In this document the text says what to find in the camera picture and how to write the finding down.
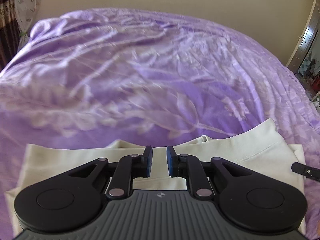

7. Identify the white wardrobe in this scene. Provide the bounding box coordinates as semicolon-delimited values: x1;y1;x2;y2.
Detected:
286;0;319;74

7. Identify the brown striped curtain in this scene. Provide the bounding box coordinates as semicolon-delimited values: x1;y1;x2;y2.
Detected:
0;0;20;70

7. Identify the purple floral bed cover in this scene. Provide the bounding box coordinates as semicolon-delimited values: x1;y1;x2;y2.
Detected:
0;7;320;240

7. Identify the white printed t-shirt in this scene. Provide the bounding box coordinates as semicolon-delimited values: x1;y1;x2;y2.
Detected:
4;119;305;236

